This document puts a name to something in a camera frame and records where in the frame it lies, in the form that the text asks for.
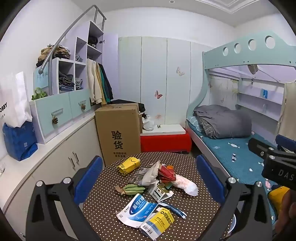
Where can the black cloth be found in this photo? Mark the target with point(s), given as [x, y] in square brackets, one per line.
[122, 101]

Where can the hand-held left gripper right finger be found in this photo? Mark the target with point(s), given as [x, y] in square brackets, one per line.
[209, 178]

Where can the white bed wall shelf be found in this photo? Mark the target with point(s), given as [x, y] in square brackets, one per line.
[259, 104]

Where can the light green bunk bed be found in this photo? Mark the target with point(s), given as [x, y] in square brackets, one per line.
[254, 55]

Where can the blue plastic bag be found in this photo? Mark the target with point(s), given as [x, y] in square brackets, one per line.
[19, 141]

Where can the hanging cream jacket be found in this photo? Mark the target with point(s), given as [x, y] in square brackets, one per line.
[92, 81]

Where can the small torn white box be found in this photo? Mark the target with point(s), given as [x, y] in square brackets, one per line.
[158, 192]

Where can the brown polka dot tablecloth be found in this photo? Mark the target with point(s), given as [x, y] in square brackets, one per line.
[111, 176]

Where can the pile of brown clothes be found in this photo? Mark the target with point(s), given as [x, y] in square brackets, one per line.
[59, 52]

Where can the folded grey clothes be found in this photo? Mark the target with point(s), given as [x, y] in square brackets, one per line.
[78, 84]

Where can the hanging cream garment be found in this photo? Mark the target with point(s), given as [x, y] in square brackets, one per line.
[288, 111]

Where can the dark clothes bundle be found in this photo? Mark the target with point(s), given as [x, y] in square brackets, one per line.
[93, 40]

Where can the pink butterfly sticker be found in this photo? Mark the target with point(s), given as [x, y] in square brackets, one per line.
[158, 94]

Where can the grey duvet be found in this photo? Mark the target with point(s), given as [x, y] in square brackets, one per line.
[229, 122]

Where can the white wardrobe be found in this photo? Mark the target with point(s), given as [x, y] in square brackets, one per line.
[143, 76]

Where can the small green plant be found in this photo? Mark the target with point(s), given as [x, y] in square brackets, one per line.
[39, 95]

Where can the tall cardboard box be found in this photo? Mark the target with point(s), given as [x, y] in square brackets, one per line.
[118, 134]

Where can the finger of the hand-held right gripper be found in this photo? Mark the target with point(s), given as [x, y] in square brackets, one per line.
[260, 148]
[285, 141]

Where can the small hanging pouch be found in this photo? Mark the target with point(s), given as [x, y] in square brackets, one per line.
[252, 69]

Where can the hanging black garment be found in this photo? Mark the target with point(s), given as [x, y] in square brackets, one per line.
[108, 81]

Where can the blue patterned bed sheet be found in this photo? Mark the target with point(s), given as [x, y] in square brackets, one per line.
[233, 160]

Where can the blue white cardboard strip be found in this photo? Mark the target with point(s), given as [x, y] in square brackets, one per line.
[175, 210]

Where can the white low cabinet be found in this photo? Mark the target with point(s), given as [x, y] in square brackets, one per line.
[46, 162]

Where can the white pink plastic bag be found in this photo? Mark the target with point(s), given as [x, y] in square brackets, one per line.
[187, 185]

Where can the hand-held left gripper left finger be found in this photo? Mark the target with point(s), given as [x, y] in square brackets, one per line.
[89, 178]

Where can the white stair cabinet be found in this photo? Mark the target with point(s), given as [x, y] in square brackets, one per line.
[46, 115]

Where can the flattened blue white box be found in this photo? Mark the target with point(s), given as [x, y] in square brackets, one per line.
[136, 209]

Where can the white paper bag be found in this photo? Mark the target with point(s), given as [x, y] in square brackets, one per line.
[13, 102]

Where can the flattened yellow white box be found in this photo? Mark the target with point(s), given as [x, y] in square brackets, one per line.
[157, 223]

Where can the folded dark clothes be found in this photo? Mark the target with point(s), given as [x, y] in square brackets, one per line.
[66, 83]

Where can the yellow carton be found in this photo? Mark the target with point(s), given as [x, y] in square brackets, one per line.
[128, 165]

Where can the beige butterfly sticker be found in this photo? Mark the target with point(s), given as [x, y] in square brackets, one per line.
[180, 71]

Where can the hanging green garment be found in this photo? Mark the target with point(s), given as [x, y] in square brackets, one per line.
[106, 91]

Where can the person's right hand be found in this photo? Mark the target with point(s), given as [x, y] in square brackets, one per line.
[288, 217]

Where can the hanging yellow garment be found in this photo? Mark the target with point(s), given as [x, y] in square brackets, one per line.
[103, 92]

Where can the green banana bunch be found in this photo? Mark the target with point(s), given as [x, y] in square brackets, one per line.
[133, 189]

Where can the grey metal handrail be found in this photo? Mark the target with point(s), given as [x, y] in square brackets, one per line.
[60, 40]

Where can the small blue shelf item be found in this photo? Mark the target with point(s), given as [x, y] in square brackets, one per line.
[265, 93]

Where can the red bench with white top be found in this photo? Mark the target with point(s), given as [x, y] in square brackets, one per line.
[164, 141]

